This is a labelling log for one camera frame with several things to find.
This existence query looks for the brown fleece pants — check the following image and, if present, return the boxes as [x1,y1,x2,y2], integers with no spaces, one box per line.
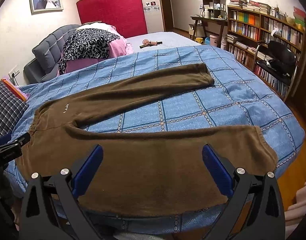
[16,63,278,217]

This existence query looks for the person's hand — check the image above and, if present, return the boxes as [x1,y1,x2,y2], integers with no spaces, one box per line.
[285,182,306,239]

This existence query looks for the plaid checked pillow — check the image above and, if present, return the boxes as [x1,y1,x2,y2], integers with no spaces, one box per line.
[0,81,28,137]

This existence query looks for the orange pink folded cloth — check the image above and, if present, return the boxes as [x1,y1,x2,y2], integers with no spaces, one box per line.
[1,79,29,102]

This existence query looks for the blue patterned bed quilt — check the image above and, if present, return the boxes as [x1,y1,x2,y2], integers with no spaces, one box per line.
[4,45,306,235]

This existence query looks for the grey upholstered headboard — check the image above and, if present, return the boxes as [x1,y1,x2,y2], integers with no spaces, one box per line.
[23,24,80,84]

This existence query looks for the black office chair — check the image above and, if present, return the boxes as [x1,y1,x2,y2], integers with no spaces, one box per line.
[252,40,297,87]

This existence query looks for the leopard print cloth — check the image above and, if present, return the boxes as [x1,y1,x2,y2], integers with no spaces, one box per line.
[58,28,120,75]

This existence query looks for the pink plastic bin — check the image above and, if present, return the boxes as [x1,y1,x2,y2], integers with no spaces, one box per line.
[209,35,221,48]

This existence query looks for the pink folded blanket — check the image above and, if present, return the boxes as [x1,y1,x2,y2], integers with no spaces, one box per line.
[65,22,133,74]

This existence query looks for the framed wedding photo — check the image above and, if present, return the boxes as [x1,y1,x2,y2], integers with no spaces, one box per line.
[29,0,64,15]

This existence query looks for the wooden bookshelf with books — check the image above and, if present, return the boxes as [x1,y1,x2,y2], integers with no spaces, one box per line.
[226,0,306,100]

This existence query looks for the dark wooden desk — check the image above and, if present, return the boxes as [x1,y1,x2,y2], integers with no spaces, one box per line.
[190,16,228,48]

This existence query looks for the small desktop shelf unit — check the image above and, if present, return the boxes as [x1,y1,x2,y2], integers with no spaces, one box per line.
[200,0,227,20]

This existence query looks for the red padded wardrobe door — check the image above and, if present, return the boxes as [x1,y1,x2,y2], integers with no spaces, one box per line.
[77,0,148,38]

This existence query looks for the white wardrobe door panel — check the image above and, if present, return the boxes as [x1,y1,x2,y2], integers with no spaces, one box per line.
[142,0,164,33]

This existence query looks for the wall power socket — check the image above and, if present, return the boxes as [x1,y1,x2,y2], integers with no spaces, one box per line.
[8,65,20,86]

